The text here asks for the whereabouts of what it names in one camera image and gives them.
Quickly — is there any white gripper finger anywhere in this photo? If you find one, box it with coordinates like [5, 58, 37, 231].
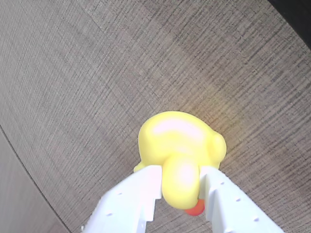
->
[81, 165, 163, 233]
[199, 166, 285, 233]

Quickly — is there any yellow rubber duck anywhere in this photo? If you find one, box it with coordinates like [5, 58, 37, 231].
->
[133, 111, 228, 216]

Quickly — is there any black plastic case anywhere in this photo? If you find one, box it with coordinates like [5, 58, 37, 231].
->
[267, 0, 311, 53]

